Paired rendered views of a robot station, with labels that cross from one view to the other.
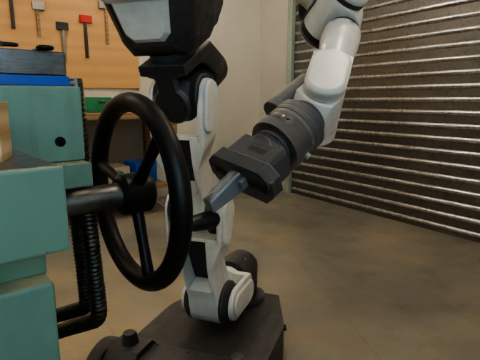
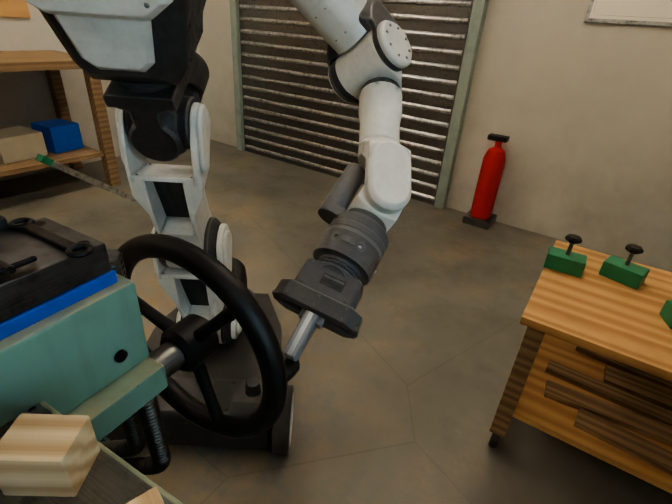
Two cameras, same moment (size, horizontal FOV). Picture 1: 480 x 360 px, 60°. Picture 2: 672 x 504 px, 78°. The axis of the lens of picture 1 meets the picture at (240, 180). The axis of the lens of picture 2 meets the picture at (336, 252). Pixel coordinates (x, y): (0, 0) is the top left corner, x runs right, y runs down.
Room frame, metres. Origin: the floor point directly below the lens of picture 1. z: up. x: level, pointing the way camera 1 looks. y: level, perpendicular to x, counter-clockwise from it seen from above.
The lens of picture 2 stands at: (0.17, 0.15, 1.17)
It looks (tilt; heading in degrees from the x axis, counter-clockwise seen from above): 29 degrees down; 337
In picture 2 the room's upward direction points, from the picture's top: 4 degrees clockwise
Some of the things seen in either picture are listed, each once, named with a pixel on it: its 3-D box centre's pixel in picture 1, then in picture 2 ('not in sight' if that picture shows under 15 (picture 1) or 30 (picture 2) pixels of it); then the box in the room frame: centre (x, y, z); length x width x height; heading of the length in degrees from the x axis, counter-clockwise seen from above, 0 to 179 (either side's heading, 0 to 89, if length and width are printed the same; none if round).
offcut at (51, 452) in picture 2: not in sight; (47, 454); (0.39, 0.25, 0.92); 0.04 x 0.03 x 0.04; 70
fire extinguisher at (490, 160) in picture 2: not in sight; (489, 181); (2.27, -1.81, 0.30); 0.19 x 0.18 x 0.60; 125
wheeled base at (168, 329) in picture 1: (214, 321); (213, 338); (1.33, 0.09, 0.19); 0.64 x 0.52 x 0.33; 160
